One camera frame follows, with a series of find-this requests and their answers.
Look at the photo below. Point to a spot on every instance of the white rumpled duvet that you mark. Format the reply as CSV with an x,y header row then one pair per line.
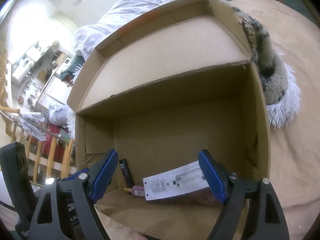
x,y
121,13

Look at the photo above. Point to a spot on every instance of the grey white plastic bag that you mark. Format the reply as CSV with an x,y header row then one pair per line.
x,y
58,114

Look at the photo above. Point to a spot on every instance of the black lipstick tube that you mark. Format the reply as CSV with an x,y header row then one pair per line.
x,y
126,173

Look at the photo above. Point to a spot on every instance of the wooden railing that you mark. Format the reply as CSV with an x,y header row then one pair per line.
x,y
45,156

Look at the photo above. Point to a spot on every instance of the beige blanket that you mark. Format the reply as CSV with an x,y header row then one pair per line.
x,y
294,149

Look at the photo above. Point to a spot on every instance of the teal cloth pile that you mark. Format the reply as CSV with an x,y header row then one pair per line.
x,y
73,70

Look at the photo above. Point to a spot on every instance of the open cardboard box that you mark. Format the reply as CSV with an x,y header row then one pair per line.
x,y
177,80

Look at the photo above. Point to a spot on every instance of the white remote control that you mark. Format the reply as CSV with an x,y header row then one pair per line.
x,y
179,181

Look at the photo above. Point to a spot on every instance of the brown plastic hair claw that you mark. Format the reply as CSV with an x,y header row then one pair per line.
x,y
202,197

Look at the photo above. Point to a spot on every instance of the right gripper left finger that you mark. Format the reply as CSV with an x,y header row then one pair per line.
x,y
73,197

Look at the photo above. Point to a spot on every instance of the pink small tube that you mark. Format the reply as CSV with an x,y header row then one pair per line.
x,y
136,190

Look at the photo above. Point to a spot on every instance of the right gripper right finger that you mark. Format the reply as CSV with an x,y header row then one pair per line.
x,y
265,218

